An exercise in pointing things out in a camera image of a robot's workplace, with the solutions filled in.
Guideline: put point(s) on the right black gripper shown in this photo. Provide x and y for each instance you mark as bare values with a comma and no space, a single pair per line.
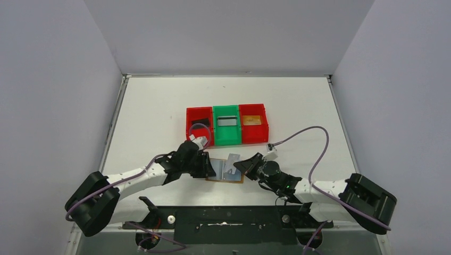
253,167

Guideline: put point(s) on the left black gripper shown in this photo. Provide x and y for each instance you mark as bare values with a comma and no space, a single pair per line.
202,166

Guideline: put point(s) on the yellow leather card holder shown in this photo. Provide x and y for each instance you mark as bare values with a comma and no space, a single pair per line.
218,165

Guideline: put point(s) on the silver VIP credit card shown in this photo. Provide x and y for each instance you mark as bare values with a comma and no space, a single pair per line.
229,167

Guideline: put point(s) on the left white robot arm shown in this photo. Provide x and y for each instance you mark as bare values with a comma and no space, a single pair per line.
100,199

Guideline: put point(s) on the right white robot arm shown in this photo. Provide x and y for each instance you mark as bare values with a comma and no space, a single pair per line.
355,199

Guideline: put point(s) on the gold card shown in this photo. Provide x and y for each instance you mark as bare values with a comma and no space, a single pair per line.
249,120

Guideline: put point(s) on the black card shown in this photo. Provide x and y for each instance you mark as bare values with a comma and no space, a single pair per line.
203,121

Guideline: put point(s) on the silver card in green bin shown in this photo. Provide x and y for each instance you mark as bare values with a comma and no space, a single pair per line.
227,120

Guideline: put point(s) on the right red bin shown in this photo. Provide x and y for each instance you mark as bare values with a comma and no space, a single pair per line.
256,133

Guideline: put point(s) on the red bin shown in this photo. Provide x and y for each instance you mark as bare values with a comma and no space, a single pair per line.
256,133
194,113

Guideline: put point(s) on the green middle bin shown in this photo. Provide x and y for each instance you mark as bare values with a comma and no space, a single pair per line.
226,135

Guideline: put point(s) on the left red bin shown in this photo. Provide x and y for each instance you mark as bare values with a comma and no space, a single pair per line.
194,113

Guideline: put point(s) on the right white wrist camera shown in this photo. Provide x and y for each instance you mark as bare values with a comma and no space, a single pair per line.
271,155

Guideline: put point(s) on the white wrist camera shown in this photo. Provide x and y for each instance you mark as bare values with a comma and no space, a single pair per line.
201,142
271,155

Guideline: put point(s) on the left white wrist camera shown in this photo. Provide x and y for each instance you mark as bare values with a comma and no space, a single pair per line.
201,142

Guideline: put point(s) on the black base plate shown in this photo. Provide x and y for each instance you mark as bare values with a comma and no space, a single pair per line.
227,225

